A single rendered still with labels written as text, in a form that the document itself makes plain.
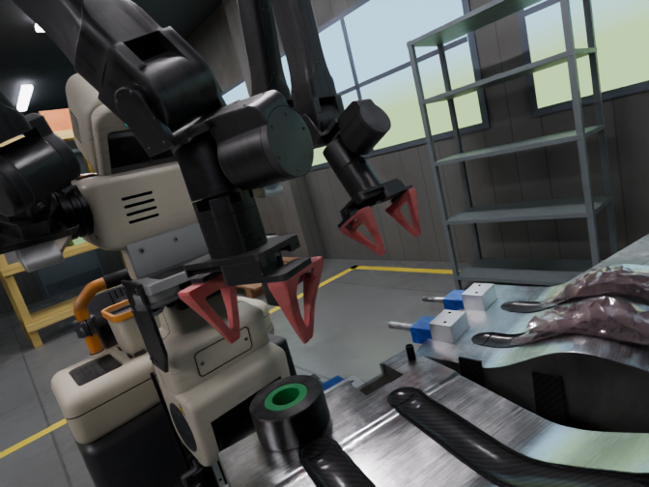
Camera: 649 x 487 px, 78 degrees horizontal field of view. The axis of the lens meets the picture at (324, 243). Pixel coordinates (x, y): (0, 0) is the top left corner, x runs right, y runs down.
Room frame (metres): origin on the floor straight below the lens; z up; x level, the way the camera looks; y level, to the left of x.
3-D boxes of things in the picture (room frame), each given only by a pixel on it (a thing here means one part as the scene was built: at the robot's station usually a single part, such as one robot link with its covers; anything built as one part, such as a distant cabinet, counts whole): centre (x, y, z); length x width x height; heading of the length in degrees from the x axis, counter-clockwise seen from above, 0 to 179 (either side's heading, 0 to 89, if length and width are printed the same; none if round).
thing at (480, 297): (0.66, -0.20, 0.85); 0.13 x 0.05 x 0.05; 42
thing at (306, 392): (0.39, 0.08, 0.91); 0.08 x 0.08 x 0.04
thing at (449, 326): (0.59, -0.12, 0.85); 0.13 x 0.05 x 0.05; 42
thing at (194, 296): (0.40, 0.11, 1.04); 0.07 x 0.07 x 0.09; 58
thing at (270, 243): (0.39, 0.08, 1.11); 0.10 x 0.07 x 0.07; 58
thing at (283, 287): (0.37, 0.05, 1.04); 0.07 x 0.07 x 0.09; 58
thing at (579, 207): (2.44, -1.25, 0.86); 0.89 x 0.38 x 1.72; 39
